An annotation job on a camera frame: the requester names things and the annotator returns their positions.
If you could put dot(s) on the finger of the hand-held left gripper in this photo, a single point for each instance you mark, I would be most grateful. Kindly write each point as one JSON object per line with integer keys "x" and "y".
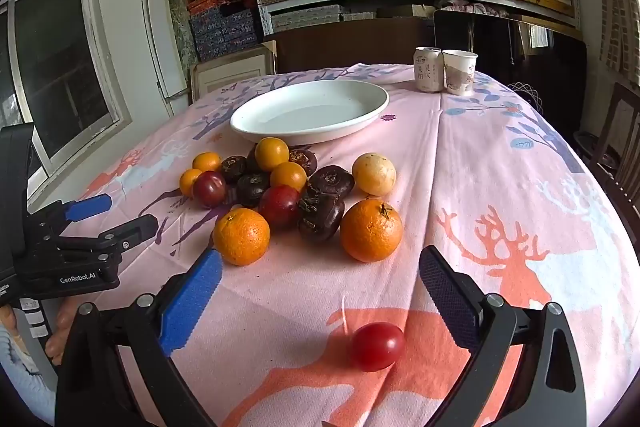
{"x": 90, "y": 207}
{"x": 132, "y": 231}

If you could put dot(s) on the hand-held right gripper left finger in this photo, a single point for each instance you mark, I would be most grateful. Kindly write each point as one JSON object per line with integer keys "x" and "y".
{"x": 192, "y": 302}

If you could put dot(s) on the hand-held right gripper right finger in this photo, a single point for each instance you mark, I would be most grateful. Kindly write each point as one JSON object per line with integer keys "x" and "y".
{"x": 447, "y": 297}

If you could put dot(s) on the small orange tangerine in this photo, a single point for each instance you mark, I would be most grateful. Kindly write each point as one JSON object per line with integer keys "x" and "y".
{"x": 205, "y": 162}
{"x": 189, "y": 182}

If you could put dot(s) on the red cherry tomato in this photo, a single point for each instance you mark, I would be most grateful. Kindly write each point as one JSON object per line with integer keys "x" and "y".
{"x": 376, "y": 346}

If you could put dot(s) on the large red tomato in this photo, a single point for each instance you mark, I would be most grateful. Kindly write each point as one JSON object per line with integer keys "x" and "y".
{"x": 210, "y": 188}

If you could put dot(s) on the dark water chestnut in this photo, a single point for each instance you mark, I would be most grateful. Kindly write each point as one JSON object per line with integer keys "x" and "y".
{"x": 233, "y": 168}
{"x": 303, "y": 159}
{"x": 330, "y": 182}
{"x": 321, "y": 217}
{"x": 252, "y": 188}

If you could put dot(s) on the pale orange tomato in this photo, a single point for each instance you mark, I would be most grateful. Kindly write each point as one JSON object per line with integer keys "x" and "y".
{"x": 374, "y": 173}

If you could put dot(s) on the white oval plate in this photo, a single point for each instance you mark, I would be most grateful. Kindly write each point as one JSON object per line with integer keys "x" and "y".
{"x": 310, "y": 109}

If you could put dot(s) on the person's left forearm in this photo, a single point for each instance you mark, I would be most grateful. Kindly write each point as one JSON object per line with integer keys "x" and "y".
{"x": 15, "y": 362}

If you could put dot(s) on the person's left hand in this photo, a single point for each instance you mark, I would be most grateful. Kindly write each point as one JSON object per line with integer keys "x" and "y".
{"x": 59, "y": 332}

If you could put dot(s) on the large orange with stem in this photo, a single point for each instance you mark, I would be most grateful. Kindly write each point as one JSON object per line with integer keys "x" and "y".
{"x": 371, "y": 229}

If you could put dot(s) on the red tomato on tablecloth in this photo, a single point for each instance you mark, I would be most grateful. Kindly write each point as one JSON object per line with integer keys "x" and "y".
{"x": 279, "y": 205}

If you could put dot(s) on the pink deer print tablecloth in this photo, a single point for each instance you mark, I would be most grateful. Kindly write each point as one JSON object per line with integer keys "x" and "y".
{"x": 450, "y": 167}

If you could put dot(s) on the grey framed window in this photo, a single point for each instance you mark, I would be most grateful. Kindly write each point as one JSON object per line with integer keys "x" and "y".
{"x": 50, "y": 72}

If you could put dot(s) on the orange tomato on tablecloth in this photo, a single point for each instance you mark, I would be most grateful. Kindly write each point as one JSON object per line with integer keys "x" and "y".
{"x": 288, "y": 176}

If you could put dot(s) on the white leaning board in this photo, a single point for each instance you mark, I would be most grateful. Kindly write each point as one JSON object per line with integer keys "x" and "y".
{"x": 160, "y": 47}

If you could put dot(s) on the pale framed picture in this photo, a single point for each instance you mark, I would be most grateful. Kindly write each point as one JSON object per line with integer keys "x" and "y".
{"x": 232, "y": 72}

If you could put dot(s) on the green marbled board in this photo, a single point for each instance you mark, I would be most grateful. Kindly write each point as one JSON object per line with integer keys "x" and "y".
{"x": 179, "y": 24}

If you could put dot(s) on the stack of blue patterned boxes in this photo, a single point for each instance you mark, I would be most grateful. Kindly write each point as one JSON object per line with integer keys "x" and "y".
{"x": 220, "y": 29}

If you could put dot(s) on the white paper cup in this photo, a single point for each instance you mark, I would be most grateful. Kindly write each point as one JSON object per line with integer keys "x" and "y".
{"x": 460, "y": 72}

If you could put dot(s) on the white beverage can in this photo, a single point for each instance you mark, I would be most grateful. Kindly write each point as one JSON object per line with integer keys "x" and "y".
{"x": 427, "y": 69}

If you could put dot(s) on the dark wooden chair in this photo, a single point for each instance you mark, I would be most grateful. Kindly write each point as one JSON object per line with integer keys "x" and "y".
{"x": 617, "y": 142}

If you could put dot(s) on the brown wooden cabinet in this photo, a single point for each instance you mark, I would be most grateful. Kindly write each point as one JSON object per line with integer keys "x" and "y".
{"x": 350, "y": 47}

